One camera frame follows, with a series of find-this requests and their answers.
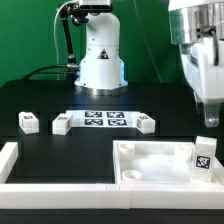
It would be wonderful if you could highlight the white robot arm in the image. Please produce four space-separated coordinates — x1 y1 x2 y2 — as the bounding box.
58 0 224 128

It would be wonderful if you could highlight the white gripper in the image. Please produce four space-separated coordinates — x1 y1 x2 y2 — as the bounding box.
181 38 224 128

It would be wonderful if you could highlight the fiducial marker sheet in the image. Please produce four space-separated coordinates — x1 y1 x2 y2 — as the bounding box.
66 110 139 128

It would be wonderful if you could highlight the white U-shaped obstacle fence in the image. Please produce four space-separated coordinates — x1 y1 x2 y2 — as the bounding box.
0 142 224 209

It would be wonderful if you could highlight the white square table top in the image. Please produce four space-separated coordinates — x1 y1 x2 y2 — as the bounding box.
112 140 224 185

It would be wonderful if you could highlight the black cable on table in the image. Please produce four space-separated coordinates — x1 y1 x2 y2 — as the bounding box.
21 63 81 81

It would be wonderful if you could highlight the grey hose at robot base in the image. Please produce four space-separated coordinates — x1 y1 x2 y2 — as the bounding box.
53 0 76 66

